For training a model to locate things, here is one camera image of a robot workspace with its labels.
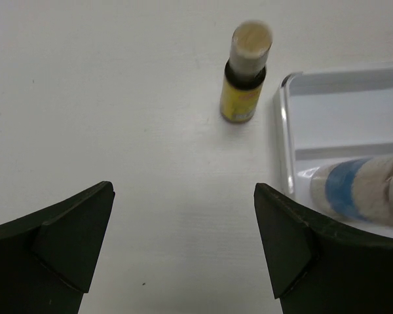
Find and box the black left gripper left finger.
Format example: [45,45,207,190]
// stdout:
[0,181,115,313]

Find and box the blue label jar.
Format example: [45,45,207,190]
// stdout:
[310,154,393,227]

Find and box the yellow sauce bottle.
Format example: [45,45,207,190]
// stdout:
[219,20,272,123]

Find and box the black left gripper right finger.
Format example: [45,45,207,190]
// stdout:
[254,183,393,313]

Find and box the white divided tray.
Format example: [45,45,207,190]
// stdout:
[273,63,393,241]

